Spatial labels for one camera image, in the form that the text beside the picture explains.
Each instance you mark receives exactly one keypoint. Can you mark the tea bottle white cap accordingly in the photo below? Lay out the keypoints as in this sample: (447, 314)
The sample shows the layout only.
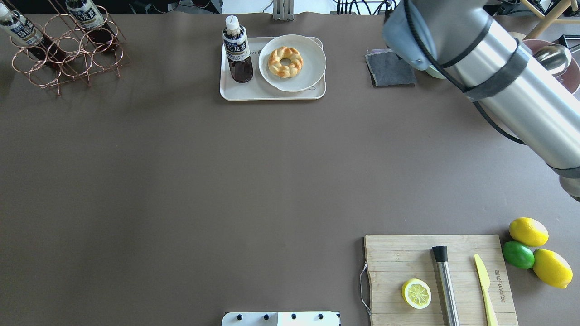
(238, 54)

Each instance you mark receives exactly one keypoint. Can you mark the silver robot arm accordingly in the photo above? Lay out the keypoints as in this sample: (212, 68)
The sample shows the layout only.
(493, 69)

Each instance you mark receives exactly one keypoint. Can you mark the white serving tray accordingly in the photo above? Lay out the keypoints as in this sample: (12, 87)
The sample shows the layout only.
(258, 89)

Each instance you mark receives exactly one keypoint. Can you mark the tea bottle in rack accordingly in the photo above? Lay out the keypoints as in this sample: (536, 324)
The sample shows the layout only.
(26, 35)
(91, 20)

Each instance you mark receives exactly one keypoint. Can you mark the lower tea bottle in rack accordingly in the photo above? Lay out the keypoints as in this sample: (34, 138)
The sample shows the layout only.
(26, 35)

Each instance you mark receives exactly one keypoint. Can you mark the white round plate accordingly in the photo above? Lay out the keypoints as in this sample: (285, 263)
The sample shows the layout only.
(313, 68)

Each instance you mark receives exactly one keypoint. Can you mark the grey folded cloth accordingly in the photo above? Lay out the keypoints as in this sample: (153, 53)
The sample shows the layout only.
(387, 69)

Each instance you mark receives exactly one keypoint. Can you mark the bamboo cutting board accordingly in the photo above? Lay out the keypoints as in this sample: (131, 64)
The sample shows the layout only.
(394, 259)

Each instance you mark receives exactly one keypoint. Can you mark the mint green bowl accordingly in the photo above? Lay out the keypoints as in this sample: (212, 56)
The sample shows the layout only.
(432, 71)

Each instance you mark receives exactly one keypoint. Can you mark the steel muddler black tip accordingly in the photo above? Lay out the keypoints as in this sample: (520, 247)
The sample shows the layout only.
(441, 258)

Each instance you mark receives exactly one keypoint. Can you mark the halved lemon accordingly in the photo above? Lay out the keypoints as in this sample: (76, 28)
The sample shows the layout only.
(416, 293)

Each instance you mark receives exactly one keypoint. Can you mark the green lime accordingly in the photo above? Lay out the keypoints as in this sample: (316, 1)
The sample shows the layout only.
(518, 255)

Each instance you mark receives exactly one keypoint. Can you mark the upper whole lemon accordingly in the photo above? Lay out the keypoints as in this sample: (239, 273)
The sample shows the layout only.
(528, 231)

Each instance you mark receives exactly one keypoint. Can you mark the whole lemon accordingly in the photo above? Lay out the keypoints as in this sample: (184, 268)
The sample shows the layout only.
(528, 231)
(552, 268)

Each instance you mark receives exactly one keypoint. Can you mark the yellow plastic knife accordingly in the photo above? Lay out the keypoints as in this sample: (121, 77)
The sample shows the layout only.
(485, 283)

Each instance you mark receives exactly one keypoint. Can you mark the lower whole lemon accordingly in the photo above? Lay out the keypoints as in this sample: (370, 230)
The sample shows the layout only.
(552, 268)

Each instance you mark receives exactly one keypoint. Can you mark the metal ice scoop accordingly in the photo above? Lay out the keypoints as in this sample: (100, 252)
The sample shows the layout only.
(555, 58)

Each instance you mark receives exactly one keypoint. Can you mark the pink bowl with ice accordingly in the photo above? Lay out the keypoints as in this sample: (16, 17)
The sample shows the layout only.
(570, 79)

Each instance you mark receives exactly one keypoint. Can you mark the wooden cup stand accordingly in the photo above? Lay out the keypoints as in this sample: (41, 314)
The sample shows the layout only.
(552, 17)

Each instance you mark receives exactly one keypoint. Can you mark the braided ring donut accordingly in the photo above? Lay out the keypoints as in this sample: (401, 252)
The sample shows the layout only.
(285, 62)

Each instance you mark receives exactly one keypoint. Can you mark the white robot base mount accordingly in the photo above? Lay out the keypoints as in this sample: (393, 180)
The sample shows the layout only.
(282, 318)

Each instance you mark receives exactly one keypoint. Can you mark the copper wire bottle rack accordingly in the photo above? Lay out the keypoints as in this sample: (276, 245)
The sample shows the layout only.
(83, 61)

